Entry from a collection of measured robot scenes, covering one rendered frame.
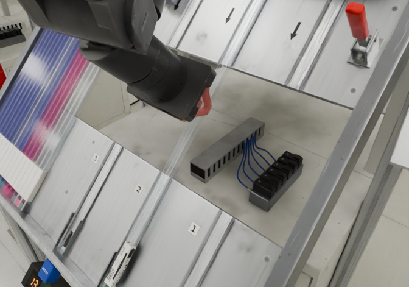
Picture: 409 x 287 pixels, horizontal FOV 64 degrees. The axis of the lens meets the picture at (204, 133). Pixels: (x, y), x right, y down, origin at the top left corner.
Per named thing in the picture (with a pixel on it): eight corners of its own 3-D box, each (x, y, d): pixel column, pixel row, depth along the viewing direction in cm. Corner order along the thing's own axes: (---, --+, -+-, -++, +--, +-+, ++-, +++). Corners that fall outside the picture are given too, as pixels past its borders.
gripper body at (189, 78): (157, 52, 42) (119, 19, 36) (220, 74, 37) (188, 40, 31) (134, 96, 42) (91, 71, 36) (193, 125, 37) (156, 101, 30)
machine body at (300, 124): (276, 393, 95) (320, 273, 59) (125, 255, 132) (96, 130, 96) (356, 247, 136) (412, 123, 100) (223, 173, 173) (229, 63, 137)
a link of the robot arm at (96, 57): (61, 53, 29) (106, 56, 26) (86, -14, 30) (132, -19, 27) (114, 85, 35) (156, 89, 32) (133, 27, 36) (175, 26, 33)
